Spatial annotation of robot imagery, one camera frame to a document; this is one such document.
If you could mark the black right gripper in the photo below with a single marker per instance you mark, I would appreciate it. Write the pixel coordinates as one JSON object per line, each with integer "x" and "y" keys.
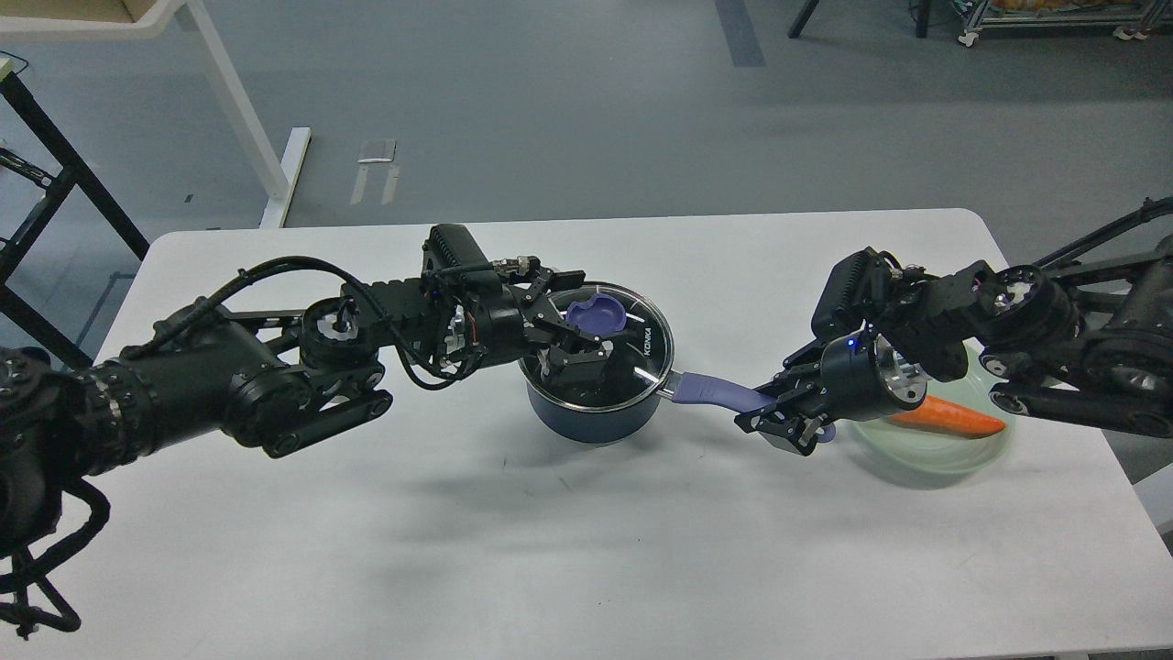
{"x": 860, "y": 377}

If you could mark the white desk frame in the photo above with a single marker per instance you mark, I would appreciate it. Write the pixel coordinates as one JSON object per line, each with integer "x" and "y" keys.
{"x": 51, "y": 21}

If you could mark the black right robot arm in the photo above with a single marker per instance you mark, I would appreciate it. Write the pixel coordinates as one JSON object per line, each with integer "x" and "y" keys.
{"x": 1068, "y": 341}

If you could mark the pale green plate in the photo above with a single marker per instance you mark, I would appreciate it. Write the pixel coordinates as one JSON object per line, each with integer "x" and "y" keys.
{"x": 939, "y": 453}

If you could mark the glass lid with purple knob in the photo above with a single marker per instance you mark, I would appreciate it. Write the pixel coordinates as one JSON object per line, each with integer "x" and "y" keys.
{"x": 639, "y": 364}

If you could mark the black metal stand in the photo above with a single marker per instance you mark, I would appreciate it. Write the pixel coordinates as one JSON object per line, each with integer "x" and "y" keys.
{"x": 74, "y": 175}

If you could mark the orange toy carrot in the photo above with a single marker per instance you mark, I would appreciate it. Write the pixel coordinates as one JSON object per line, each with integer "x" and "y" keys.
{"x": 948, "y": 418}

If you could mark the metal wheeled cart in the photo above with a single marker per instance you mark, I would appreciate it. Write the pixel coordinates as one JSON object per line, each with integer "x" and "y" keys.
{"x": 1128, "y": 20}

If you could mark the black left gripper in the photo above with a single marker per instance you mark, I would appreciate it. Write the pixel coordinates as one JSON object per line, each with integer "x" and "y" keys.
{"x": 502, "y": 314}

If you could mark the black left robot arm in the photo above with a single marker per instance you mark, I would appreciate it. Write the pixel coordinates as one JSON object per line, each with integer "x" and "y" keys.
{"x": 283, "y": 356}

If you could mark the blue saucepan with handle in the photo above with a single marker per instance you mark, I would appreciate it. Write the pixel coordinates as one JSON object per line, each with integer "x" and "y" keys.
{"x": 681, "y": 387}

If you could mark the black chair leg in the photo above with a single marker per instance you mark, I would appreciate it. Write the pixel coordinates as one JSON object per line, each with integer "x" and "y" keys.
{"x": 920, "y": 11}

